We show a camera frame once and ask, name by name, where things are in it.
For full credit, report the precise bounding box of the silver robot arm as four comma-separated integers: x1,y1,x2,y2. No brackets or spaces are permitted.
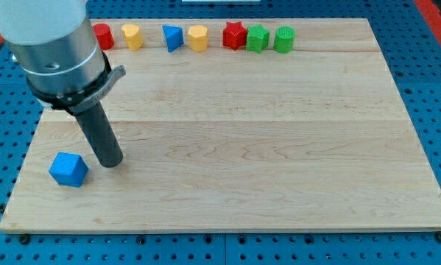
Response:
0,0,126,115

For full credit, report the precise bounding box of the wooden board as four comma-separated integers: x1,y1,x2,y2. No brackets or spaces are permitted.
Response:
0,18,441,234

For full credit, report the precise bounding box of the red star block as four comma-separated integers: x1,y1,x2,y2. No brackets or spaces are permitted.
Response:
222,21,248,50

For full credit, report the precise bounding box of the yellow hexagon block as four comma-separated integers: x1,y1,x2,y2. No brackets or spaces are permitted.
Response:
188,24,208,52

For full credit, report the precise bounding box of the green star block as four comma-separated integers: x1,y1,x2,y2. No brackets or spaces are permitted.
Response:
246,24,269,54

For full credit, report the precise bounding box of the blue triangle block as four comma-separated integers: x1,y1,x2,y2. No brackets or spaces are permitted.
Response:
162,25,184,52

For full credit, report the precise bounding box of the green cylinder block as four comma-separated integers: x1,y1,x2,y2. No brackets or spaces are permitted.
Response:
273,26,295,54

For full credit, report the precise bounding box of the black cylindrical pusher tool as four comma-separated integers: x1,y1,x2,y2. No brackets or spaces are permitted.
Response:
74,102,123,168

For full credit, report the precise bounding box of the yellow heart block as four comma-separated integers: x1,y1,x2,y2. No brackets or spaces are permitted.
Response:
121,24,143,51

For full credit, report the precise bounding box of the red cylinder block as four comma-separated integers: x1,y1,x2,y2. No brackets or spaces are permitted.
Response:
93,23,115,50

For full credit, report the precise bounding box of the blue cube block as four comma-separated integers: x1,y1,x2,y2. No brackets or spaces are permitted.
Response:
49,152,88,188

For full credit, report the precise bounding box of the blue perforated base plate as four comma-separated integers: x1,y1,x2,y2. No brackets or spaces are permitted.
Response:
0,0,441,264

